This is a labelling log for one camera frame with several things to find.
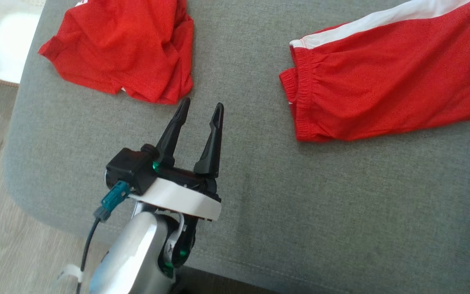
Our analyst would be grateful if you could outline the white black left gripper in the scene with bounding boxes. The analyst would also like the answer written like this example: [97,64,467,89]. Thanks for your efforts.
[129,97,224,222]

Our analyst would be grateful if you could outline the red jersey number 23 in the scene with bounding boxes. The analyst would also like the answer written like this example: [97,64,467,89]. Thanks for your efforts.
[38,0,195,105]

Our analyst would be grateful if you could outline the red shorts with white stripe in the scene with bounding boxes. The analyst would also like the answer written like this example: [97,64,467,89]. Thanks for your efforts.
[279,0,470,143]

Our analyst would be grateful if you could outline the large grey sofa seat cushion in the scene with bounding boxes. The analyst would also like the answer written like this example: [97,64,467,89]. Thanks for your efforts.
[3,0,470,294]

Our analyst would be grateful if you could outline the white rounded basket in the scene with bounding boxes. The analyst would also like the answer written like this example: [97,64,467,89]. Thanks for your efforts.
[0,0,47,87]

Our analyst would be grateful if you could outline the teal left cable connector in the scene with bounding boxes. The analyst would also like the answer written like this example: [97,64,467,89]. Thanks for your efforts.
[93,181,131,222]

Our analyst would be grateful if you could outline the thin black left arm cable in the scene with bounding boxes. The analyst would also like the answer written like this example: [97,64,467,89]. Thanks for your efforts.
[76,216,102,294]

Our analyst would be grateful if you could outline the white cable label tag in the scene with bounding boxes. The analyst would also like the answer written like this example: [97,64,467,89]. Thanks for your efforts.
[55,265,84,286]

